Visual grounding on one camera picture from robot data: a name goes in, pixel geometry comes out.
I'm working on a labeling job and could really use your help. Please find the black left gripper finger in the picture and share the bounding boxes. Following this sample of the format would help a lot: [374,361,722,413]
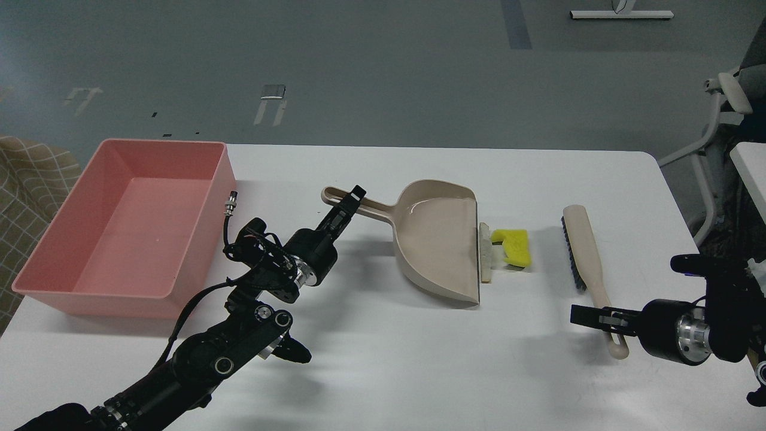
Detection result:
[329,185,366,242]
[315,204,348,237]

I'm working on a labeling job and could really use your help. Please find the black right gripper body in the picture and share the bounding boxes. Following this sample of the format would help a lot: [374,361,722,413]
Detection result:
[636,298,692,363]

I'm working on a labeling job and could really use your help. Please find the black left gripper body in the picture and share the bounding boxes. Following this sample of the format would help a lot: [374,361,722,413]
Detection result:
[284,228,338,286]

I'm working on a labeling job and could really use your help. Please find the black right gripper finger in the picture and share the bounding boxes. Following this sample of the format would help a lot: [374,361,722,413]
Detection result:
[570,314,638,336]
[570,305,640,321]

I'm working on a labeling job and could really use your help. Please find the beige hand brush black bristles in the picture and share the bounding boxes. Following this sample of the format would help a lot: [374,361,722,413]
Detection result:
[563,204,630,360]

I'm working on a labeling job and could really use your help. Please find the beige plastic dustpan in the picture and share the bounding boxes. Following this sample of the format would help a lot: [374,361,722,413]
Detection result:
[357,179,481,306]

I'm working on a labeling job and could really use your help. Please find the yellow sponge piece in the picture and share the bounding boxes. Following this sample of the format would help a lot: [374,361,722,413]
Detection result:
[490,229,533,268]

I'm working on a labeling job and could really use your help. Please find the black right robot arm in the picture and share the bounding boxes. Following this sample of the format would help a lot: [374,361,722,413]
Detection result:
[570,254,764,407]

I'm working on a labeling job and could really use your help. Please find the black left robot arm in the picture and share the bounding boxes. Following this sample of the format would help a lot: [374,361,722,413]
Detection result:
[22,186,366,430]

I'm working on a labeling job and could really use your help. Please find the pink plastic bin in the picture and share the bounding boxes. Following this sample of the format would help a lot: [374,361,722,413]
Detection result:
[12,139,237,319]

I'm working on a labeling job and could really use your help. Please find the grey office chair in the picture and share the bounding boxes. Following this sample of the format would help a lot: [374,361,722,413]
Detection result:
[658,22,765,246]

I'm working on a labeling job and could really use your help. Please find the white side table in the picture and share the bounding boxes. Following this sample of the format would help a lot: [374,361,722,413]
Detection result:
[730,142,765,223]

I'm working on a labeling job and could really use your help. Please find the beige checkered cloth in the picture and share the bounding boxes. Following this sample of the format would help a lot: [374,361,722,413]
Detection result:
[1,136,81,331]

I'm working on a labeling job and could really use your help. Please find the white stand base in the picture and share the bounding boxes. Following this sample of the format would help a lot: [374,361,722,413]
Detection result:
[569,1,675,21]

